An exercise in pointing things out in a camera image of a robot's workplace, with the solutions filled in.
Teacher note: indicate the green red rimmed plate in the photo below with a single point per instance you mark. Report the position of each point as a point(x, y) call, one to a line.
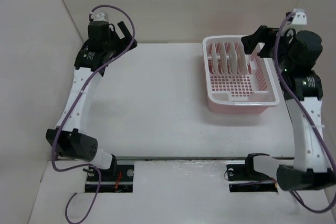
point(241, 59)

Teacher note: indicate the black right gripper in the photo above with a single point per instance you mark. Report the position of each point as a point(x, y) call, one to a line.
point(264, 34)

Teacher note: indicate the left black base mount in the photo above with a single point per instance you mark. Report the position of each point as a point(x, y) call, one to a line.
point(118, 181)

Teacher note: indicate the orange sunburst plate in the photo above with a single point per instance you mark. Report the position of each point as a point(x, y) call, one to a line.
point(233, 59)
point(214, 59)

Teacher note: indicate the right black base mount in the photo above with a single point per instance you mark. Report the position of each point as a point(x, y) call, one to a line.
point(242, 181)

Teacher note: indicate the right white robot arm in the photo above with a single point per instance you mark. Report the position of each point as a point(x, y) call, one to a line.
point(313, 167)

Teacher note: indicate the pink plastic dish rack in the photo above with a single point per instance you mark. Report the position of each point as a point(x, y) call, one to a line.
point(252, 93)

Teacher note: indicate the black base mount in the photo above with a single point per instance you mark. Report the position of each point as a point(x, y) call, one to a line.
point(242, 181)
point(118, 181)

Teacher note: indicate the white plate flower outline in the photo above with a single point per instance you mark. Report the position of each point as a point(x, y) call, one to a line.
point(223, 59)

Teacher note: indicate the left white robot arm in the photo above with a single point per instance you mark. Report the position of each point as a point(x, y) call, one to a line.
point(69, 138)

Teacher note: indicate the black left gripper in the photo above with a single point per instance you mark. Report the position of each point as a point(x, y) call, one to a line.
point(124, 30)

